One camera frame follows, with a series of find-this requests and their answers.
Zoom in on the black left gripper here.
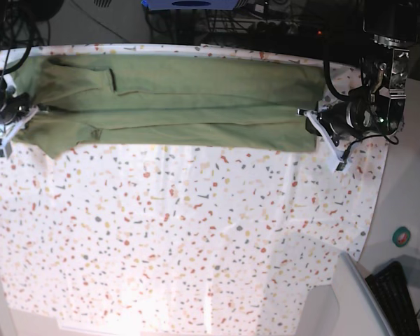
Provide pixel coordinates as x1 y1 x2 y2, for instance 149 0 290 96
305 101 371 140

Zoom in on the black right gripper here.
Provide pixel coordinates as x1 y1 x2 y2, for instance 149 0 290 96
0 93 31 125

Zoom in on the green t-shirt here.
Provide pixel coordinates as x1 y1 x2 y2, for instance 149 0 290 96
12 55 325 158

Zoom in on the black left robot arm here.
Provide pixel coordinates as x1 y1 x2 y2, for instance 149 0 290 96
315 1 419 142

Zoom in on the green tape roll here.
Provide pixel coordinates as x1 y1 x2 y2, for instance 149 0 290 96
392 227 411 248

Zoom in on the black keyboard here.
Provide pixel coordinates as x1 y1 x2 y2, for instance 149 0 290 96
365 261 420 336

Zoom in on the terrazzo pattern tablecloth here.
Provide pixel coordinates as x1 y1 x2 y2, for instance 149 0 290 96
0 44 388 335

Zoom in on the blue box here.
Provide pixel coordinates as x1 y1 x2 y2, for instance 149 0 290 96
141 0 248 11

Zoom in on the grey monitor edge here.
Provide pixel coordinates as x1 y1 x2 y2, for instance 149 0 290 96
332 253 394 336

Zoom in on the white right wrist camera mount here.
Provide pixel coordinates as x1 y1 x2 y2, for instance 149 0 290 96
0 106 48 159

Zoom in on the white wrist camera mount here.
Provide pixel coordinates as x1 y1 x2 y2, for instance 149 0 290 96
0 106 48 159
297 108 350 172

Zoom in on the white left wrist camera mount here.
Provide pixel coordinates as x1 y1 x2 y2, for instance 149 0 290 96
297 108 350 172

